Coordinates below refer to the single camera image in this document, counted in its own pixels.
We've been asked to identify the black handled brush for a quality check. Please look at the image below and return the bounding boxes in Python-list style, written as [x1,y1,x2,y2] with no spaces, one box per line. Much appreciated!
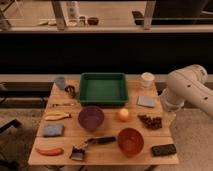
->
[70,136,116,161]

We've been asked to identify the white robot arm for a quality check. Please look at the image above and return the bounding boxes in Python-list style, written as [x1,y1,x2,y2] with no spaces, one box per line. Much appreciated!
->
[160,65,213,120]

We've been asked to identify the blue tipped cup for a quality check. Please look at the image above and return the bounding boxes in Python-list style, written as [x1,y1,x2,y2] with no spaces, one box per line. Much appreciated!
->
[54,76,67,91]

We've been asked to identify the green plastic tray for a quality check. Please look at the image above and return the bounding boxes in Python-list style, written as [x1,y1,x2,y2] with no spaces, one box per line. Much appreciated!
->
[78,73,129,106]

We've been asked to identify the purple bowl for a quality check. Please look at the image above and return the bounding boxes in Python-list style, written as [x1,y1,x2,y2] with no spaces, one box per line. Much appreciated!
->
[78,106,105,131]

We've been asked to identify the black binder clip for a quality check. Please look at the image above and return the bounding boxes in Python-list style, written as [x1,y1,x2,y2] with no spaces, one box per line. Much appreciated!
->
[65,85,76,98]

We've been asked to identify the blue square cloth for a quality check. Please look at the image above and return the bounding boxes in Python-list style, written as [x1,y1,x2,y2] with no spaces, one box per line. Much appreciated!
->
[137,96,155,108]

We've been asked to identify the small metal spoon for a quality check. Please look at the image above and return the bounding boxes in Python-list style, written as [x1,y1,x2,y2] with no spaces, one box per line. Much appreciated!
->
[51,103,76,108]

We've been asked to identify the bunch of dark grapes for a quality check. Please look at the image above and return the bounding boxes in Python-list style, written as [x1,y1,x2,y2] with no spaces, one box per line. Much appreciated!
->
[138,115,162,130]

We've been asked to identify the yellow banana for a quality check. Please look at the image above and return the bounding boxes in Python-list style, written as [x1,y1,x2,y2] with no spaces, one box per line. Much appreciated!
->
[44,113,71,121]

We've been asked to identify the dark red background bowl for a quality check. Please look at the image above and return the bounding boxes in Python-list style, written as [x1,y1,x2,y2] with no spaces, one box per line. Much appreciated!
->
[87,17,99,25]

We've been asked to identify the small green jar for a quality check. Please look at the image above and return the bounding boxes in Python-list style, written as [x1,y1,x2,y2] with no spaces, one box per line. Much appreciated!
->
[78,16,86,27]

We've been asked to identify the blue sponge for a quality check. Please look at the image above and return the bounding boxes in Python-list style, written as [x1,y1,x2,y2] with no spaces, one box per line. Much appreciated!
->
[43,124,64,137]

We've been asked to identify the white background bottle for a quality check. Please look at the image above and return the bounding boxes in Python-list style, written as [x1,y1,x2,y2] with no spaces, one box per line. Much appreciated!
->
[66,1,79,26]

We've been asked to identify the black rectangular sponge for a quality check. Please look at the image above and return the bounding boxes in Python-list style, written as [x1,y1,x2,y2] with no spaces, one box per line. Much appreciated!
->
[151,144,176,156]

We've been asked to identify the red chili pepper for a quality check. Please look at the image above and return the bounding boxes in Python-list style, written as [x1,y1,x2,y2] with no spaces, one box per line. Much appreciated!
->
[35,148,64,156]

